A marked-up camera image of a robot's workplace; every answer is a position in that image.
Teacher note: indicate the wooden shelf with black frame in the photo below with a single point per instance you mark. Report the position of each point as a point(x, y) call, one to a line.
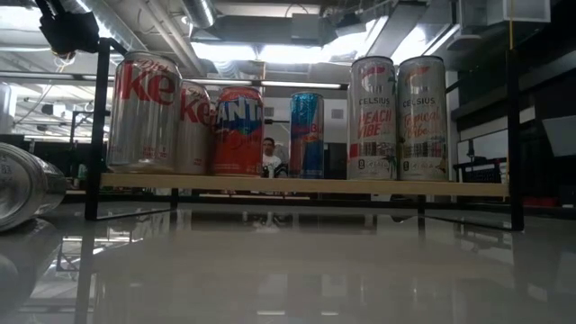
point(292, 185)

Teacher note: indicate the black perforated tray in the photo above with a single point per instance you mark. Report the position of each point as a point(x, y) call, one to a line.
point(481, 170)

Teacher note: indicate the silver Diet Coke can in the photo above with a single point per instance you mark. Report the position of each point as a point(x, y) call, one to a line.
point(144, 126)
point(195, 144)

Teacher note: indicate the silver Celsius can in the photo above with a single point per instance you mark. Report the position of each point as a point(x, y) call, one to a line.
point(22, 184)

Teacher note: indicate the Celsius Peach Vibe can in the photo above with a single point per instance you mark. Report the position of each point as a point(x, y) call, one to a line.
point(371, 126)

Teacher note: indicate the Celsius Tropical Vibe can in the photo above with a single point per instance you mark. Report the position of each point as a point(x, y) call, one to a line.
point(422, 126)

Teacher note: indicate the red Fanta can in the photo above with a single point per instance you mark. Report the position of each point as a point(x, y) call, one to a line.
point(238, 148)

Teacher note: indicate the blue silver Red Bull can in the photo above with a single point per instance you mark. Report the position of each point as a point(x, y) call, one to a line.
point(306, 148)

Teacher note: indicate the white board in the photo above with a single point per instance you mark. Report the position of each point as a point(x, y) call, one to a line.
point(486, 144)

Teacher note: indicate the person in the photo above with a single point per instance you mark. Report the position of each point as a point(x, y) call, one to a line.
point(270, 159)

